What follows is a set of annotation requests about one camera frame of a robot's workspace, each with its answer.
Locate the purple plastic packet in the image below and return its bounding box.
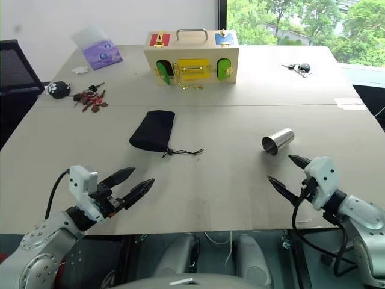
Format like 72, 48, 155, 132
70, 25, 125, 72

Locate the black mesh office chair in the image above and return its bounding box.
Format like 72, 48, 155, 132
0, 39, 51, 149

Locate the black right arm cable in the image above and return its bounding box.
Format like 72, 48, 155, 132
292, 182, 356, 278

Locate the stainless steel cup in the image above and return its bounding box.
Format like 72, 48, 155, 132
260, 127, 295, 157

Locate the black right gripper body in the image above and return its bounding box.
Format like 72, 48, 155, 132
296, 176, 317, 206

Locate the black paw print plush ball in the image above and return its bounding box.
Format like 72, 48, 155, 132
44, 80, 73, 101

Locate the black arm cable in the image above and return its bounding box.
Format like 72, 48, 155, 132
292, 182, 356, 278
44, 169, 72, 220

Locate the dark flat panel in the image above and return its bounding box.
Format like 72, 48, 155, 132
351, 84, 385, 134

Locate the grey rounded shell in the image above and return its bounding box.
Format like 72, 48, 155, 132
152, 234, 200, 281
235, 233, 273, 287

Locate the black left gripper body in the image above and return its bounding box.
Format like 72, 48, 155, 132
88, 182, 125, 220

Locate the red key bunch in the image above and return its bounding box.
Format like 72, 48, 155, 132
72, 82, 110, 113

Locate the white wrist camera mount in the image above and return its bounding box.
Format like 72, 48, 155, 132
68, 164, 105, 223
303, 155, 339, 211

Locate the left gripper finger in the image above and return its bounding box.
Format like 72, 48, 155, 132
100, 167, 136, 191
121, 178, 156, 211

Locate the clear tape strip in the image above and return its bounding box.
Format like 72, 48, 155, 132
334, 97, 367, 111

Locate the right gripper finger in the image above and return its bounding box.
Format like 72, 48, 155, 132
266, 175, 302, 207
288, 154, 312, 173

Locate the thin white cable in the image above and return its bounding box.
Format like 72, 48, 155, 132
203, 231, 235, 261

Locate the black drawstring pouch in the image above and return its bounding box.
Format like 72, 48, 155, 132
129, 110, 205, 159

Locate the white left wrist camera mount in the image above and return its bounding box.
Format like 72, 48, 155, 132
68, 164, 105, 223

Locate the grey curved robot torso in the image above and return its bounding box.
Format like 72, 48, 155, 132
113, 272, 241, 289

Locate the wooden lock box with handle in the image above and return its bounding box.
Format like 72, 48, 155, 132
143, 28, 240, 91

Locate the black window frame post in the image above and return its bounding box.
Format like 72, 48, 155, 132
217, 0, 229, 46

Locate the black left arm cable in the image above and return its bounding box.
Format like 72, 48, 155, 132
44, 169, 72, 220

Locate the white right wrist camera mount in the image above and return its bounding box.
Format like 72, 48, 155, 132
303, 155, 339, 211

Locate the black car key with keys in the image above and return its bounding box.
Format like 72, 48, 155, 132
280, 62, 313, 78

